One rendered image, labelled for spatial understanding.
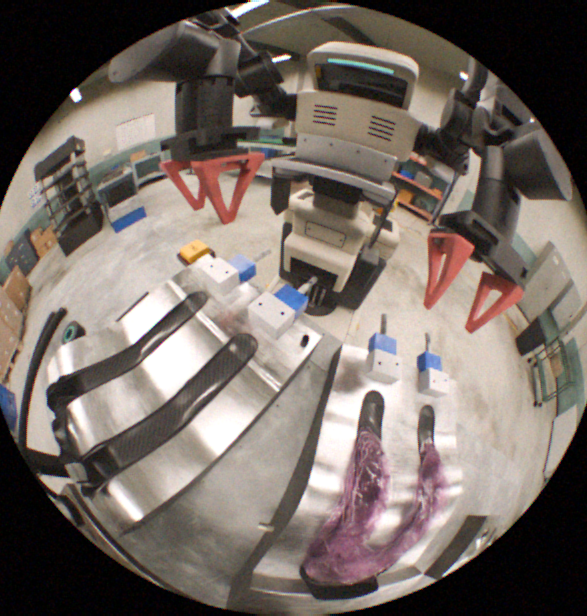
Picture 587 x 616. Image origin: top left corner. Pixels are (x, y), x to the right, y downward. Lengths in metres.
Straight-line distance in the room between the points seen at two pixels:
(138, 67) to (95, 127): 6.66
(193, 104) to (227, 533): 0.51
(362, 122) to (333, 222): 0.27
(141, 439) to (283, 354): 0.20
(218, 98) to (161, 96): 6.78
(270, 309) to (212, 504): 0.31
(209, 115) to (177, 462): 0.33
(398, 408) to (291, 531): 0.22
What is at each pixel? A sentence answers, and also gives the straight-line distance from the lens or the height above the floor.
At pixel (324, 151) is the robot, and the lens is 0.46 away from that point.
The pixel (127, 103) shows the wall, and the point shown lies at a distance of 6.87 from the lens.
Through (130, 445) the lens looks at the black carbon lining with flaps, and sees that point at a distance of 0.26.
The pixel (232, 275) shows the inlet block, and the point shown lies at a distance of 0.27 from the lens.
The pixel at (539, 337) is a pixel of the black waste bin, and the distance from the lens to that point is 3.92.
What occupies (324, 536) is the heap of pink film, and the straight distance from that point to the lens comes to 0.25.
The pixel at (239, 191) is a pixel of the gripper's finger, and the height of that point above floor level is 1.04.
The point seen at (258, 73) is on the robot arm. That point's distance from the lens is 0.47.
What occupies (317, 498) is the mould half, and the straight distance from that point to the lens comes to 0.23.
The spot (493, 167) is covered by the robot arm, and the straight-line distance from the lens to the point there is 0.24.
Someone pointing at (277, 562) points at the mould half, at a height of 0.87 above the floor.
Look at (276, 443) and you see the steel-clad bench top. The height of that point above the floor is 0.80.
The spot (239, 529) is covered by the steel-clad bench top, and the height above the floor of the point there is 0.80.
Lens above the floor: 1.10
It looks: 54 degrees down
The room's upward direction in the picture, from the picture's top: 11 degrees clockwise
